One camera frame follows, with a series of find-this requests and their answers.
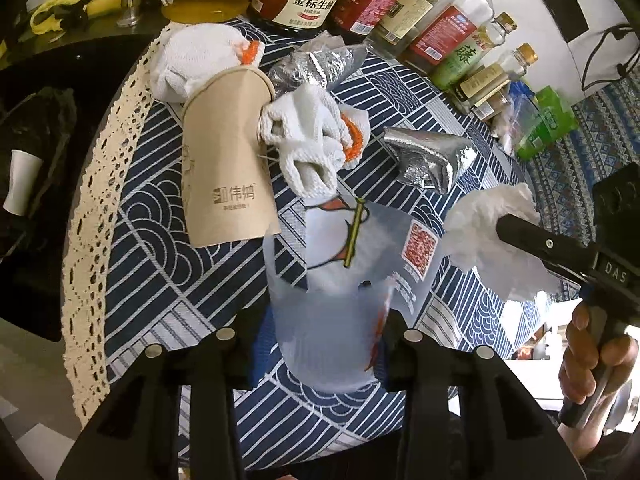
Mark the translucent plastic cup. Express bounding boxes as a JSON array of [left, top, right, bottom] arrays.
[[262, 194, 442, 394]]

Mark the beige label clear bottle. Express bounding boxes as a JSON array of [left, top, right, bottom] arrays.
[[367, 0, 454, 60]]

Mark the black trash bag bin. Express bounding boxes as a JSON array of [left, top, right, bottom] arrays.
[[1, 87, 77, 257]]

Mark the white paper cup in bin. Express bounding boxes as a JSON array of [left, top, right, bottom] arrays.
[[3, 150, 43, 217]]

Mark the blue patterned curtain cloth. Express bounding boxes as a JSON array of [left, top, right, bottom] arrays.
[[522, 77, 640, 246]]

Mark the silver foil snack bag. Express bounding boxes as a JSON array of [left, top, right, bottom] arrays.
[[268, 30, 369, 96]]

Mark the green label small bottle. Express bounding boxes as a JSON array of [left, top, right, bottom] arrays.
[[428, 12, 518, 91]]

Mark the blue white patterned tablecloth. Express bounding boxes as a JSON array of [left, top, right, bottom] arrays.
[[62, 47, 534, 460]]

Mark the white tissue paper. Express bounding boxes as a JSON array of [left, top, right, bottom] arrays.
[[440, 182, 560, 301]]

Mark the red label vinegar bottle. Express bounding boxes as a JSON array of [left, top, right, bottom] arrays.
[[398, 0, 495, 74]]

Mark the white knitted glove orange cuff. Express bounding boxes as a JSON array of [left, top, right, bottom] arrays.
[[258, 82, 371, 200]]

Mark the black power cable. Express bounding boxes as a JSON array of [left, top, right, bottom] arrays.
[[581, 23, 640, 92]]

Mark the chrome soap dispenser pump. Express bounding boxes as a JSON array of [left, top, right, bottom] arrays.
[[116, 0, 170, 28]]

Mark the tan label small bottle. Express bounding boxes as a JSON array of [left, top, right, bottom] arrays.
[[451, 42, 538, 113]]

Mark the yellow cleaning cloth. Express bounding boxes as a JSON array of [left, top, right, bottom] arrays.
[[29, 0, 122, 36]]

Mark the blue plastic bag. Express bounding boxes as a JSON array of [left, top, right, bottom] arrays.
[[490, 80, 541, 157]]

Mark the black wall socket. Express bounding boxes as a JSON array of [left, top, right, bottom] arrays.
[[542, 0, 589, 42]]

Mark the silver foil wrapper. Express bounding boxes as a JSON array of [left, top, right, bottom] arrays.
[[383, 128, 478, 195]]

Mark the person's right hand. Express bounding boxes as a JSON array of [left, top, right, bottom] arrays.
[[559, 302, 638, 404]]

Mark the green plastic package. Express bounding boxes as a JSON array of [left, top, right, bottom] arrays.
[[515, 86, 578, 160]]

